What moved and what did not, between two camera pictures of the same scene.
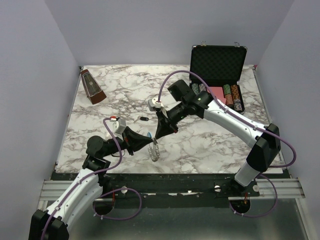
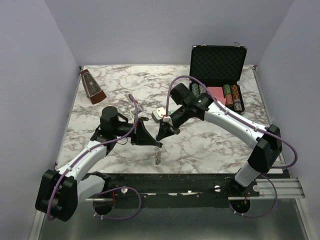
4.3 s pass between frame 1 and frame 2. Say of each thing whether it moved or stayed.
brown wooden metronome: stayed
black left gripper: moved
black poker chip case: stayed
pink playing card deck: stayed
